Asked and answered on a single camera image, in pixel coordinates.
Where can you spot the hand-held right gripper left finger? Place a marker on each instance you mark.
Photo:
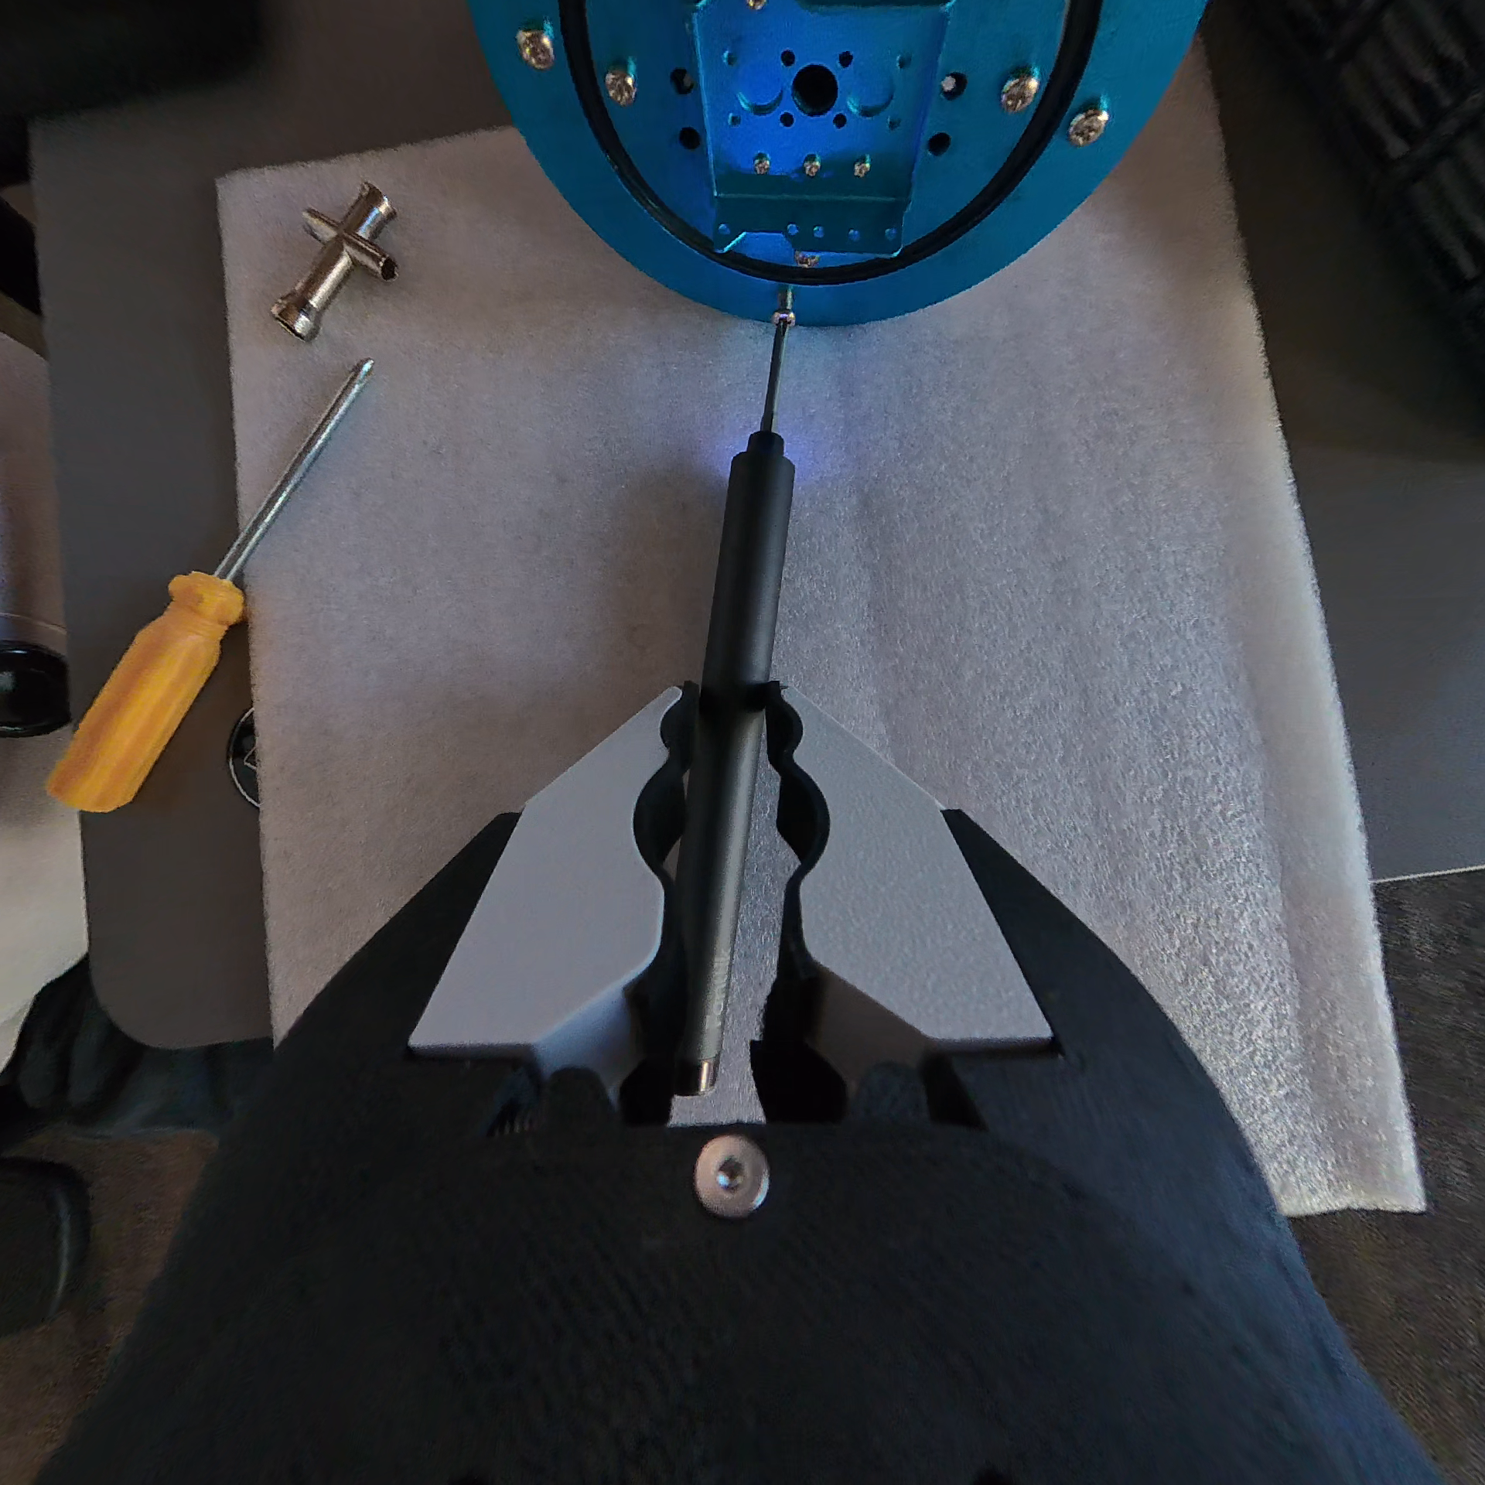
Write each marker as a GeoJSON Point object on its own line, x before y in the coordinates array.
{"type": "Point", "coordinates": [557, 928]}

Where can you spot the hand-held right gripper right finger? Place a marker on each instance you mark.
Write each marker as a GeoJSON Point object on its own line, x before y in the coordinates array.
{"type": "Point", "coordinates": [906, 928]}

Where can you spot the black precision screwdriver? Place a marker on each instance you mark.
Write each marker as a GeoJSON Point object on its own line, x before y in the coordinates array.
{"type": "Point", "coordinates": [754, 580]}

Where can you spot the blue metal turntable disc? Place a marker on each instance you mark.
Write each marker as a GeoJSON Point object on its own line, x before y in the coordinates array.
{"type": "Point", "coordinates": [580, 140]}

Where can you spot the round black desk grommet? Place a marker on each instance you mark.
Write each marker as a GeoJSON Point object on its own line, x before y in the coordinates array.
{"type": "Point", "coordinates": [245, 753]}

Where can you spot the grey desk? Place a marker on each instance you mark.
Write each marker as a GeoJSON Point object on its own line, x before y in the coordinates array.
{"type": "Point", "coordinates": [128, 405]}

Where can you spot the white foam sheet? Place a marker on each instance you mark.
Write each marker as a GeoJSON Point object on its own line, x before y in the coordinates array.
{"type": "Point", "coordinates": [1044, 580]}

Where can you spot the silver cross wrench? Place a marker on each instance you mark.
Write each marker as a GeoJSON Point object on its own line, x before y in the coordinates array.
{"type": "Point", "coordinates": [336, 262]}

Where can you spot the black screwdriver bit case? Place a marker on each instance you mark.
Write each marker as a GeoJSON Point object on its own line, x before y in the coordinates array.
{"type": "Point", "coordinates": [1404, 140]}

